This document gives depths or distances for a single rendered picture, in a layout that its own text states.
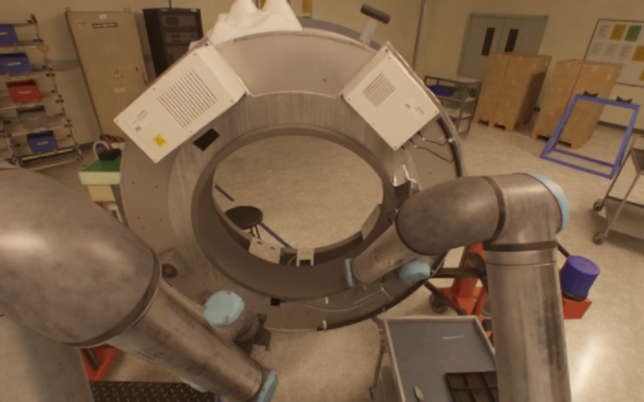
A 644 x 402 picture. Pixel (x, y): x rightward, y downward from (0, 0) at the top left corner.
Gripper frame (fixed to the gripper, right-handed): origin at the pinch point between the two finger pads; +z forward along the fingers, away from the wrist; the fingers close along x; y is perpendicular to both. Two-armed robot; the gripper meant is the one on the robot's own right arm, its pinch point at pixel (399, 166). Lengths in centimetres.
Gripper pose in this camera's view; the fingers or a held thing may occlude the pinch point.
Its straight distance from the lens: 110.8
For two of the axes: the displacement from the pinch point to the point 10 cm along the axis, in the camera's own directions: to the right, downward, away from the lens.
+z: 0.1, -9.3, 3.7
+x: 6.1, -2.9, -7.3
